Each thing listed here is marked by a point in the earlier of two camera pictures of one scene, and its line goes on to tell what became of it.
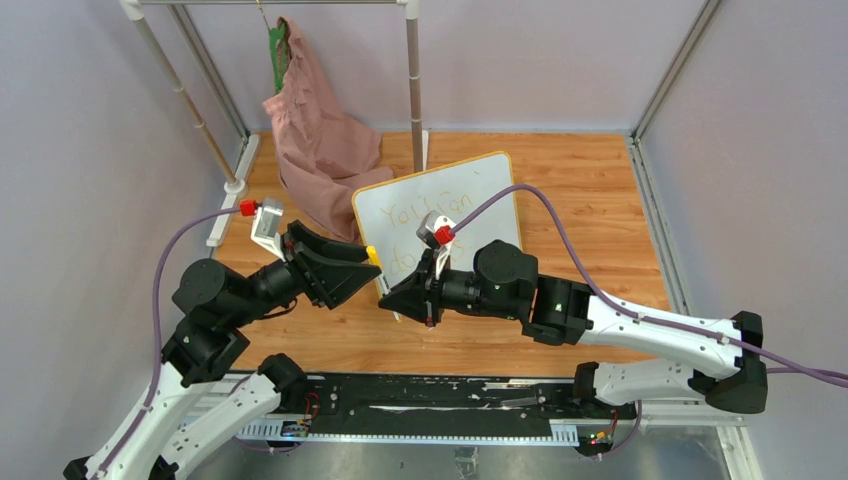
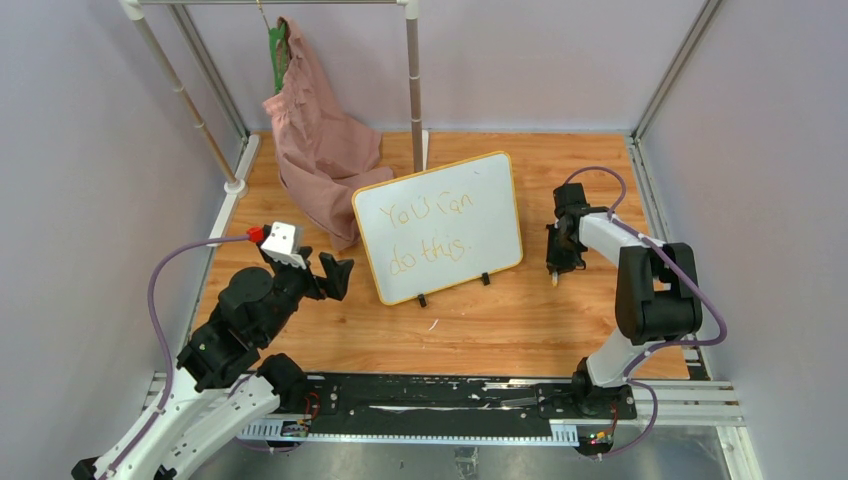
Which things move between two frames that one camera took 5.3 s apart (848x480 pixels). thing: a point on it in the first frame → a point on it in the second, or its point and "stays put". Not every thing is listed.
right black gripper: [418, 296] → [555, 260]
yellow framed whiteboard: [390, 212] stays put
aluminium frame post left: [210, 69] stays put
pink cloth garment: [325, 156] stays put
